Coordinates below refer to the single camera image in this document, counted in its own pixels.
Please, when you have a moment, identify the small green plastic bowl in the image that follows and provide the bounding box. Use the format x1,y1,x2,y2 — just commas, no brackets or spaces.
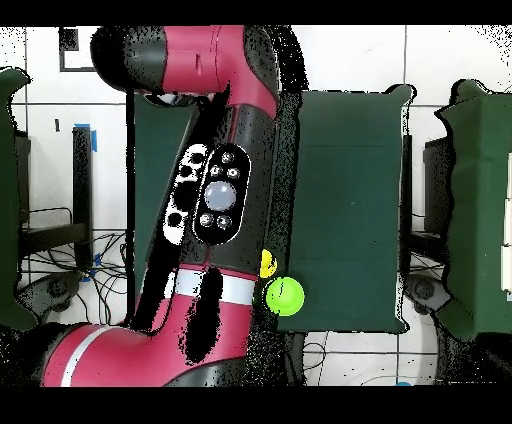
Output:
265,276,306,317

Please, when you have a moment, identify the yellow plastic cup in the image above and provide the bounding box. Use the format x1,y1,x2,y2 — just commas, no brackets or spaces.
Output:
259,248,278,280

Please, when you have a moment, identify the dark green tablecloth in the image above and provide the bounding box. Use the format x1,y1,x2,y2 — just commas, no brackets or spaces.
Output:
125,77,413,335

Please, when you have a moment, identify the black metal stand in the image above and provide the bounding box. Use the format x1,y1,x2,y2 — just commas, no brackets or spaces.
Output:
17,125,95,269
399,133,453,261

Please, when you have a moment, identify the blue tape strip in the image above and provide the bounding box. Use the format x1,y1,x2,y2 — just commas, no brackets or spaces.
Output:
73,122,98,153

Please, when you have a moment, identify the black chair base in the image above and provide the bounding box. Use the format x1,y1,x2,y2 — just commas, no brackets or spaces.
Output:
15,269,85,333

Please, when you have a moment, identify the green cloth side table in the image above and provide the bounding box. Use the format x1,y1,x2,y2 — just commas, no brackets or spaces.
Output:
0,66,39,331
435,78,512,341

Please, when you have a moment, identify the tangle of floor cables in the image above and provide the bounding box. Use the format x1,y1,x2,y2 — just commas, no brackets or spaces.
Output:
19,229,133,325

